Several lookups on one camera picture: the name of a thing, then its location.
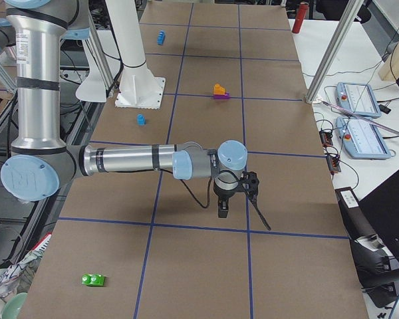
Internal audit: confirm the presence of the orange trapezoid block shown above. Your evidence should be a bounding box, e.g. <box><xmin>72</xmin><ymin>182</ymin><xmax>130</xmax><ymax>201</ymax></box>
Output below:
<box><xmin>213</xmin><ymin>83</ymin><xmax>226</xmax><ymax>96</ymax></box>

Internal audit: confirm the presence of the green two-stud block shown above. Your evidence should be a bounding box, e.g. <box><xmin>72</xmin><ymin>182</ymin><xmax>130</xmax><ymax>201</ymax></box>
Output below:
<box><xmin>81</xmin><ymin>273</ymin><xmax>106</xmax><ymax>287</ymax></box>

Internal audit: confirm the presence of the far teach pendant tablet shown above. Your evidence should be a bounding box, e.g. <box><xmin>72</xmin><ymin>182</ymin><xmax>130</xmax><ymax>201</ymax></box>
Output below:
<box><xmin>336</xmin><ymin>82</ymin><xmax>381</xmax><ymax>118</ymax></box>

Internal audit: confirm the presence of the red cylinder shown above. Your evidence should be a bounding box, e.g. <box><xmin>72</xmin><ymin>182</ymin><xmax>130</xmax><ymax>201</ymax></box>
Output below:
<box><xmin>291</xmin><ymin>1</ymin><xmax>309</xmax><ymax>34</ymax></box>

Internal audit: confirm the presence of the purple trapezoid block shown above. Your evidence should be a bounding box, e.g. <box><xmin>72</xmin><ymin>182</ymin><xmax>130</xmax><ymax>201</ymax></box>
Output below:
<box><xmin>213</xmin><ymin>93</ymin><xmax>231</xmax><ymax>100</ymax></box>

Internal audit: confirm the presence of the teach pendant tablet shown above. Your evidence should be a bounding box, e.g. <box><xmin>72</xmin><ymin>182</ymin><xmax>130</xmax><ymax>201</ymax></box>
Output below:
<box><xmin>335</xmin><ymin>116</ymin><xmax>391</xmax><ymax>160</ymax></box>
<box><xmin>336</xmin><ymin>82</ymin><xmax>381</xmax><ymax>118</ymax></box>

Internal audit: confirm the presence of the small blue block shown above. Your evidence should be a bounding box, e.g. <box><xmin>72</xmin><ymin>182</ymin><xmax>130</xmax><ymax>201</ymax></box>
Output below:
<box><xmin>136</xmin><ymin>114</ymin><xmax>146</xmax><ymax>126</ymax></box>

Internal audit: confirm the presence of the near teach pendant tablet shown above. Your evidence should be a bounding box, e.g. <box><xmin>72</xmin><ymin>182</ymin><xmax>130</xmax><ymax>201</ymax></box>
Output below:
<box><xmin>335</xmin><ymin>116</ymin><xmax>391</xmax><ymax>160</ymax></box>

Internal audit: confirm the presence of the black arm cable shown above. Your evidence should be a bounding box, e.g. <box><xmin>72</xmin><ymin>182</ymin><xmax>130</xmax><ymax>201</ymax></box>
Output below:
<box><xmin>161</xmin><ymin>168</ymin><xmax>273</xmax><ymax>231</ymax></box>

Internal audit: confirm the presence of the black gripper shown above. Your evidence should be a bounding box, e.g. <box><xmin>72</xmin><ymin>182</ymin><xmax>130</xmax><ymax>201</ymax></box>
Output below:
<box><xmin>213</xmin><ymin>170</ymin><xmax>259</xmax><ymax>218</ymax></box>

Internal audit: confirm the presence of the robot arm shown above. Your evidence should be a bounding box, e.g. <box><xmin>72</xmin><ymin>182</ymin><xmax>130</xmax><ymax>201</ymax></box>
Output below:
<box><xmin>1</xmin><ymin>1</ymin><xmax>259</xmax><ymax>218</ymax></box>

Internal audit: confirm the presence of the aluminium frame post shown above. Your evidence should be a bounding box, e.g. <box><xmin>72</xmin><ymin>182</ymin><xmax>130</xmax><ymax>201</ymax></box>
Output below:
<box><xmin>305</xmin><ymin>0</ymin><xmax>363</xmax><ymax>104</ymax></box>

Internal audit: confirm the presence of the long blue four-stud block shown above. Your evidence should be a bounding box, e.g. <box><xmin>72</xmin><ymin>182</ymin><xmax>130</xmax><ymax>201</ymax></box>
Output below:
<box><xmin>157</xmin><ymin>30</ymin><xmax>166</xmax><ymax>46</ymax></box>

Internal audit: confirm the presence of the black laptop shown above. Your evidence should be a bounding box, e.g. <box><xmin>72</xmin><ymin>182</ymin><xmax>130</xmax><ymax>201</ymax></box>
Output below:
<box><xmin>359</xmin><ymin>169</ymin><xmax>399</xmax><ymax>257</ymax></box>

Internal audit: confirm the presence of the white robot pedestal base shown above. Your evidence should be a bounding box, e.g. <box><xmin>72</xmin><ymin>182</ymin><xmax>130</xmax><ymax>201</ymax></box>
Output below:
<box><xmin>106</xmin><ymin>0</ymin><xmax>166</xmax><ymax>109</ymax></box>

